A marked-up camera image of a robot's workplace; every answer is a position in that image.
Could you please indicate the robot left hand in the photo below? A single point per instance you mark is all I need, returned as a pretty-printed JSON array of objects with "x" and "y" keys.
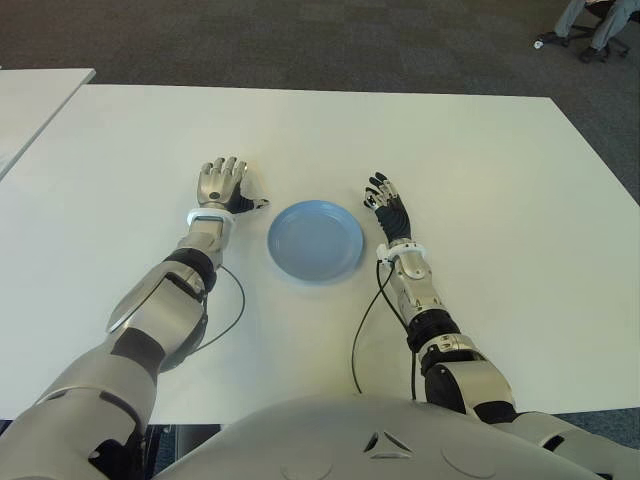
[{"x": 215, "y": 182}]

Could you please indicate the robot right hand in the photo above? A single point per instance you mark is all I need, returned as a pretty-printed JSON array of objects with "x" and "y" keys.
[{"x": 392, "y": 220}]

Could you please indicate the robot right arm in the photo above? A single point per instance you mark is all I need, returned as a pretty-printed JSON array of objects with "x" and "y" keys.
[{"x": 470, "y": 385}]

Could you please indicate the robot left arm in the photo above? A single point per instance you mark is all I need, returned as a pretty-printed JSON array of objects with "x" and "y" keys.
[{"x": 160, "y": 320}]

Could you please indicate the blue plate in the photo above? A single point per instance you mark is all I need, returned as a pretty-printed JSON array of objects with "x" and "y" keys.
[{"x": 315, "y": 245}]

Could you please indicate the white side table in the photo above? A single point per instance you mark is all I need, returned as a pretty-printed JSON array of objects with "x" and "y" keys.
[{"x": 35, "y": 100}]

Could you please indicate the grey robot torso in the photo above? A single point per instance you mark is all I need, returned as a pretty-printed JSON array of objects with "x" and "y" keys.
[{"x": 350, "y": 440}]

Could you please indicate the seated person in grey trousers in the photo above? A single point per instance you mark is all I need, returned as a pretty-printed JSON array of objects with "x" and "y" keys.
[{"x": 567, "y": 20}]

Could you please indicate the black office chair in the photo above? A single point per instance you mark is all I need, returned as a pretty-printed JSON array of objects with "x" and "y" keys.
[{"x": 580, "y": 31}]

